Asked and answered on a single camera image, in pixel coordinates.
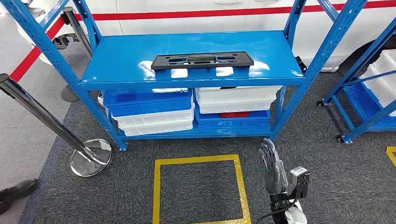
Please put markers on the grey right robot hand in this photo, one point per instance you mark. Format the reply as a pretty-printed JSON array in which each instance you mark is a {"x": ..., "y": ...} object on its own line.
[{"x": 277, "y": 179}]

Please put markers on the black plastic car part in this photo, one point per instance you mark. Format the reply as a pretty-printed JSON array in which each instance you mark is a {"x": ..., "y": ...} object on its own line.
[{"x": 201, "y": 64}]

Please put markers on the blue wheeled shelf rack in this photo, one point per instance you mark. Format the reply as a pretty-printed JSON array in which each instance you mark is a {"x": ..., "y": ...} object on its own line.
[{"x": 348, "y": 138}]

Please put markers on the small black plastic part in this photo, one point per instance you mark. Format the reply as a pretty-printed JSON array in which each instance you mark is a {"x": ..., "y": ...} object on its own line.
[{"x": 229, "y": 87}]

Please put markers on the blue steel shelf rack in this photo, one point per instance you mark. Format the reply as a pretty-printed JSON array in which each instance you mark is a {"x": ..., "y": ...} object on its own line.
[{"x": 185, "y": 43}]

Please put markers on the blue plastic bin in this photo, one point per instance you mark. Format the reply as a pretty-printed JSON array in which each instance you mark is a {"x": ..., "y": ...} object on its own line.
[
  {"x": 148, "y": 106},
  {"x": 365, "y": 102},
  {"x": 232, "y": 123}
]

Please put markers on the red item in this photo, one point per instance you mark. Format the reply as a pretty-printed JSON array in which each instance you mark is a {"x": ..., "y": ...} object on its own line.
[{"x": 235, "y": 114}]

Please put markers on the yellow floor tape square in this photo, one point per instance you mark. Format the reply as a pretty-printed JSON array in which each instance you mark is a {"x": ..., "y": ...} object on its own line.
[
  {"x": 198, "y": 159},
  {"x": 391, "y": 154}
]

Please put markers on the black car wheel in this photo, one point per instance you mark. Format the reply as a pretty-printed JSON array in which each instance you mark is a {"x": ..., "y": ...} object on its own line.
[{"x": 348, "y": 66}]

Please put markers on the white car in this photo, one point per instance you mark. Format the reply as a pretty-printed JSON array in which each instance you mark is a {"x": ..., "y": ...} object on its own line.
[{"x": 201, "y": 26}]

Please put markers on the red barrier belt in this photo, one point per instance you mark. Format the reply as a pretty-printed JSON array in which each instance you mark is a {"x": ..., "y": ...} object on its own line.
[
  {"x": 33, "y": 55},
  {"x": 216, "y": 13}
]

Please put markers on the dark round stanchion base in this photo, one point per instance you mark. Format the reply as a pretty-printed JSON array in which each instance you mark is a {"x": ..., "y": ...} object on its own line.
[{"x": 69, "y": 94}]

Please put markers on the person's black shoe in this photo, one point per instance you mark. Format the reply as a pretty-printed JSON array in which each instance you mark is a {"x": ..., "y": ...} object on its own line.
[{"x": 15, "y": 191}]

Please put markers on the chrome stanchion post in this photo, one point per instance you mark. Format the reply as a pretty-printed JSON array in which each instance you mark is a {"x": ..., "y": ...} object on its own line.
[
  {"x": 37, "y": 109},
  {"x": 78, "y": 31}
]

